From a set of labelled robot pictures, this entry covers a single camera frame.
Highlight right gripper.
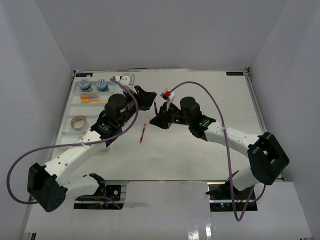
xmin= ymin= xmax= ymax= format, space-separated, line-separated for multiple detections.
xmin=149 ymin=102 xmax=192 ymax=130

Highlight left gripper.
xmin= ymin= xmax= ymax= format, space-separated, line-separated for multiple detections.
xmin=118 ymin=86 xmax=157 ymax=128

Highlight purple gel pen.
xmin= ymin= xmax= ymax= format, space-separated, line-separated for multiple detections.
xmin=153 ymin=100 xmax=158 ymax=115

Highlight red gel pen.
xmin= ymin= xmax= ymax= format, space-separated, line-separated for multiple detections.
xmin=139 ymin=123 xmax=147 ymax=143

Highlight blue cleaning gel jar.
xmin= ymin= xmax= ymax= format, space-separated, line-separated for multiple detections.
xmin=78 ymin=78 xmax=93 ymax=92
xmin=96 ymin=79 xmax=110 ymax=92

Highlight orange capped highlighter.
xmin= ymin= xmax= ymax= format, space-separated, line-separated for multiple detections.
xmin=80 ymin=93 xmax=99 ymax=100

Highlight large clear tape roll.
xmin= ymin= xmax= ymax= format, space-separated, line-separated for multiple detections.
xmin=70 ymin=115 xmax=89 ymax=132

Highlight pink highlighter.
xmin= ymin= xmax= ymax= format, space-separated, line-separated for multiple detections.
xmin=80 ymin=98 xmax=100 ymax=104

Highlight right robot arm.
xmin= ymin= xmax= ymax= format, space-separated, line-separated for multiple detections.
xmin=150 ymin=89 xmax=290 ymax=200

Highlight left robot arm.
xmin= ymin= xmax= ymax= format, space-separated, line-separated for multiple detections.
xmin=27 ymin=76 xmax=157 ymax=213

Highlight white compartment tray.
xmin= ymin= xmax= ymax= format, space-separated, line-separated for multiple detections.
xmin=55 ymin=77 xmax=119 ymax=145

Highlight black logo sticker left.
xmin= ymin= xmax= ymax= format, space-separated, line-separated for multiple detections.
xmin=75 ymin=73 xmax=93 ymax=78

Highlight black logo sticker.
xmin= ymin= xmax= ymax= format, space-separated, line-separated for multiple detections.
xmin=226 ymin=71 xmax=244 ymax=76
xmin=75 ymin=73 xmax=93 ymax=78

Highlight black logo sticker right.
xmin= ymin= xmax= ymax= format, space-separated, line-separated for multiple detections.
xmin=226 ymin=71 xmax=244 ymax=76

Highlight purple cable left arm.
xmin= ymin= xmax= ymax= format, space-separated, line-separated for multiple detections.
xmin=6 ymin=75 xmax=140 ymax=210

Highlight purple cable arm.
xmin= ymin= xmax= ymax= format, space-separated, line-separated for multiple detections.
xmin=168 ymin=81 xmax=267 ymax=223
xmin=6 ymin=75 xmax=140 ymax=210

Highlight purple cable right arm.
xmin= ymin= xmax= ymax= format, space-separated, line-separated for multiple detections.
xmin=168 ymin=81 xmax=267 ymax=223

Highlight aluminium table rail right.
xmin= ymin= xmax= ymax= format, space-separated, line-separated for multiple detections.
xmin=243 ymin=67 xmax=290 ymax=186

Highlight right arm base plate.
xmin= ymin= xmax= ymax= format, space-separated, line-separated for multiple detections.
xmin=205 ymin=183 xmax=251 ymax=213

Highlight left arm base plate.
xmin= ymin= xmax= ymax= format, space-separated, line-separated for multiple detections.
xmin=76 ymin=173 xmax=124 ymax=210

